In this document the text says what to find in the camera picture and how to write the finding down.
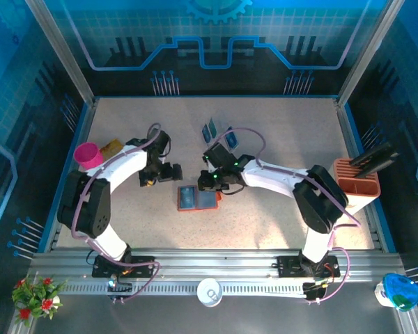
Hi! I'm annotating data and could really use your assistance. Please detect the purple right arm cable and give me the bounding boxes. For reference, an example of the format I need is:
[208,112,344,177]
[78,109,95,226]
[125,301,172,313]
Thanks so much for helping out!
[214,127,362,305]

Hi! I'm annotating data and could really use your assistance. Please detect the aluminium frame post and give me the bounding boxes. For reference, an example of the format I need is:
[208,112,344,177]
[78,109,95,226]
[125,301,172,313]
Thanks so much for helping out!
[23,0,99,107]
[335,0,404,107]

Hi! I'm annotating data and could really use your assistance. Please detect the aluminium table side rail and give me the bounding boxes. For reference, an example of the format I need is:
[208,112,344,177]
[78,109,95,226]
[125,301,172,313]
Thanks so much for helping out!
[333,98,386,253]
[38,99,100,253]

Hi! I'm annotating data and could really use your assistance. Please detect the small black controller box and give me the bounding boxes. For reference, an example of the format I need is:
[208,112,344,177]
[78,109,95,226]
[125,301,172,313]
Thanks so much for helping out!
[106,280,133,303]
[302,280,335,303]

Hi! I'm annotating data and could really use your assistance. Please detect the blue domed white container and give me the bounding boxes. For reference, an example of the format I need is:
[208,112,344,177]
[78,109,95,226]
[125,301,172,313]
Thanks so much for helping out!
[374,273,418,312]

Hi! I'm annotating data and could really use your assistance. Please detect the slotted grey cable duct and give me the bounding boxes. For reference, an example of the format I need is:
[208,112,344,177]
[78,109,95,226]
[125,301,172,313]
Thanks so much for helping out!
[61,282,309,297]

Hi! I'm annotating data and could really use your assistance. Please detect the artificial plant red flowers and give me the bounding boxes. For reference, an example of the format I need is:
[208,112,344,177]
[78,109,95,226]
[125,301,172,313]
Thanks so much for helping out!
[10,273,68,328]

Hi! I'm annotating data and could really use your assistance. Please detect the clear acrylic card stand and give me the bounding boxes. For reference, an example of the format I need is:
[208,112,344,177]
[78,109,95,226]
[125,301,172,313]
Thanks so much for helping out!
[200,116,240,156]

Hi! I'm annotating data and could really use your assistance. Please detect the pink plastic cup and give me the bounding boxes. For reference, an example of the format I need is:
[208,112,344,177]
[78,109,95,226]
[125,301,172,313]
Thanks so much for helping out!
[73,141,105,170]

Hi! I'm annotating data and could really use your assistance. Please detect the orange card holder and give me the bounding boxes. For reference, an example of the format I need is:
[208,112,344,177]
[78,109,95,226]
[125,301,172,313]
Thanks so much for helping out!
[176,185,223,212]

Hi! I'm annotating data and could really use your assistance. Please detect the white round cup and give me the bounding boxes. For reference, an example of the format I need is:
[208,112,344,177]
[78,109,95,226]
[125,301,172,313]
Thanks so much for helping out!
[196,278,224,308]

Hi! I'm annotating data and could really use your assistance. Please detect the yellow snack bag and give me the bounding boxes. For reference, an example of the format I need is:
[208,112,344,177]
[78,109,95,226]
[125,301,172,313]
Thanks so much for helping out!
[100,138,125,159]

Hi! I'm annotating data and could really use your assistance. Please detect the terracotta slotted utensil holder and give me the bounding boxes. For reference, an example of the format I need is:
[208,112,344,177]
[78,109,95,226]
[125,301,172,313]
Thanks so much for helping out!
[333,157,382,212]

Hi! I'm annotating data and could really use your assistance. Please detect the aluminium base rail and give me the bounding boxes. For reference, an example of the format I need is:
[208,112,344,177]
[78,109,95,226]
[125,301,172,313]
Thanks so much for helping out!
[27,248,407,285]

